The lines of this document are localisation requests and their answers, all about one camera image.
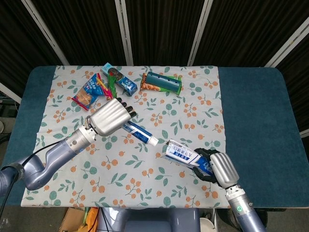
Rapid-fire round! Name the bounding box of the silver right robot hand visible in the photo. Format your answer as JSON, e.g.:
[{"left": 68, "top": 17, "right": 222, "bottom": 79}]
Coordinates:
[{"left": 192, "top": 147, "right": 240, "bottom": 189}]

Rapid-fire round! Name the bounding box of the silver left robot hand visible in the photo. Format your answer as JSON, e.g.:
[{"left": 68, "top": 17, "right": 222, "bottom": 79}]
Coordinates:
[{"left": 85, "top": 97, "right": 137, "bottom": 136}]

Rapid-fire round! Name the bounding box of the white blue toothpaste tube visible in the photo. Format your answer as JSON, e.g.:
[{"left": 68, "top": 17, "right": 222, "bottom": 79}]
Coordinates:
[{"left": 122, "top": 121, "right": 159, "bottom": 146}]

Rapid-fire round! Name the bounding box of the white blue Crest toothpaste box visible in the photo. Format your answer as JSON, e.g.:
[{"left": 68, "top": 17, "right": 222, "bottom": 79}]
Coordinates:
[{"left": 161, "top": 139, "right": 214, "bottom": 176}]

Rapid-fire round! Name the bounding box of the blue green carton box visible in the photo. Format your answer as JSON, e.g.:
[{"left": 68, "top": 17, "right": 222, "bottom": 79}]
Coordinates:
[{"left": 100, "top": 62, "right": 138, "bottom": 97}]

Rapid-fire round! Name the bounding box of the blue snack bag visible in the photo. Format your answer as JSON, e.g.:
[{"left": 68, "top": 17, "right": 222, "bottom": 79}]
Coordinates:
[{"left": 71, "top": 73, "right": 107, "bottom": 112}]

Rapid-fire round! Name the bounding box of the colourful feather shuttlecock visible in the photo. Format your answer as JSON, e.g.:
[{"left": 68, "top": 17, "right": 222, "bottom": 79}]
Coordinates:
[{"left": 96, "top": 73, "right": 119, "bottom": 102}]

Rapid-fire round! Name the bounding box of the green nut snack bag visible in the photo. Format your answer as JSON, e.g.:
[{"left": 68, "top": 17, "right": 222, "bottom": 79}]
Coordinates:
[{"left": 139, "top": 72, "right": 183, "bottom": 95}]

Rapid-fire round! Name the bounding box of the white cup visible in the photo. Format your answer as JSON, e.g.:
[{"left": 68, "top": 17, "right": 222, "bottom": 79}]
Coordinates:
[{"left": 199, "top": 217, "right": 216, "bottom": 230}]

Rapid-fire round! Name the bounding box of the teal fabric table cover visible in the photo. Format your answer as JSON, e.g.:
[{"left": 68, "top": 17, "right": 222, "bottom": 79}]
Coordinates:
[{"left": 5, "top": 65, "right": 306, "bottom": 208}]

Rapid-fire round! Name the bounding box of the teal plastic cylinder holder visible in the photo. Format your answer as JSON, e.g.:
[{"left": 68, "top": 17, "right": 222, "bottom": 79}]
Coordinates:
[{"left": 146, "top": 72, "right": 182, "bottom": 93}]

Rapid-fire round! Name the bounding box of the floral orange fruit tablecloth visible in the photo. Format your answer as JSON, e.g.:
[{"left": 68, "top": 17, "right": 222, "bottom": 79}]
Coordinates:
[{"left": 21, "top": 65, "right": 231, "bottom": 210}]

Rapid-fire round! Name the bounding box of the grey-blue robot torso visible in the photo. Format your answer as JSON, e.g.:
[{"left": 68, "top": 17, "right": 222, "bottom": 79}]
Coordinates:
[{"left": 96, "top": 206, "right": 201, "bottom": 232}]

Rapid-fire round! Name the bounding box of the yellow green bag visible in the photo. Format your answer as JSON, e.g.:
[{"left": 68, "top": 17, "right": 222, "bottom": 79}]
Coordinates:
[{"left": 82, "top": 207, "right": 100, "bottom": 232}]

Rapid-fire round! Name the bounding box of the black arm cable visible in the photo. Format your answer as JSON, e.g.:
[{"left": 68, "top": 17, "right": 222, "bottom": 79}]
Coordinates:
[{"left": 0, "top": 142, "right": 61, "bottom": 218}]

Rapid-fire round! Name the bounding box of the dark folding screen white frame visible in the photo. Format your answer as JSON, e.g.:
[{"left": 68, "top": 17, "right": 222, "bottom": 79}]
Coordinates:
[{"left": 0, "top": 0, "right": 309, "bottom": 137}]

